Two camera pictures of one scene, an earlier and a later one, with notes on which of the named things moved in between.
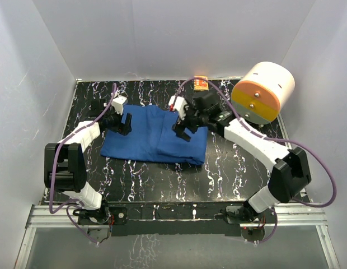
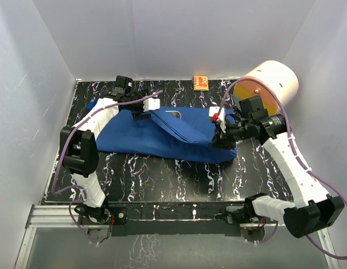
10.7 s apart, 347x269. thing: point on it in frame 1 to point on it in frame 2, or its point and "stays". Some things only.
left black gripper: (123, 129) to (139, 115)
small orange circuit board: (200, 84) stays
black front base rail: (167, 218) stays
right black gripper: (179, 128) to (223, 140)
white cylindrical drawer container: (265, 88) stays
